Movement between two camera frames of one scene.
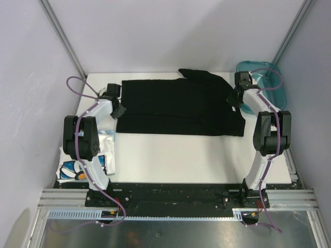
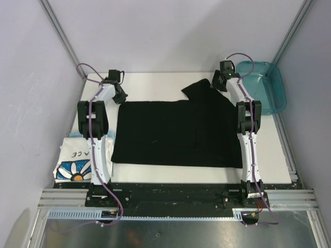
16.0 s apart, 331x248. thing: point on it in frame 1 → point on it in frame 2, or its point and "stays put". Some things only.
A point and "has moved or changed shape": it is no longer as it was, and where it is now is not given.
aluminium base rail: (275, 198) stays put
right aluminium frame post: (306, 5) stays put
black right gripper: (231, 99) → (214, 83)
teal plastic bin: (267, 78) stays put
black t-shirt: (195, 104) has moved or changed shape
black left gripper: (117, 115) → (122, 99)
